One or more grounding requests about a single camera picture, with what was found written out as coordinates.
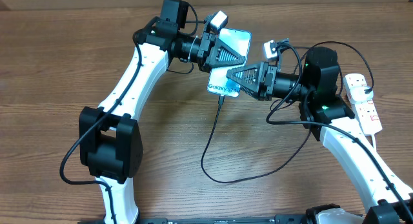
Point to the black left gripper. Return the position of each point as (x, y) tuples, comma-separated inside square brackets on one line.
[(217, 47)]

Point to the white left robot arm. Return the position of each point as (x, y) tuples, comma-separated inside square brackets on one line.
[(109, 142)]

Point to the white power strip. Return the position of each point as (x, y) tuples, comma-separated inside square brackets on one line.
[(365, 111)]

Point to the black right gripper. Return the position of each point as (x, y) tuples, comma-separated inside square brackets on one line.
[(260, 80)]

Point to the white charger adapter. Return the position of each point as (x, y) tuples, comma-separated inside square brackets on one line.
[(359, 94)]

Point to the Galaxy smartphone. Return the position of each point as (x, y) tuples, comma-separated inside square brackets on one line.
[(218, 82)]

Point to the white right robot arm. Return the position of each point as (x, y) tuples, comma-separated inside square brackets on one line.
[(385, 197)]

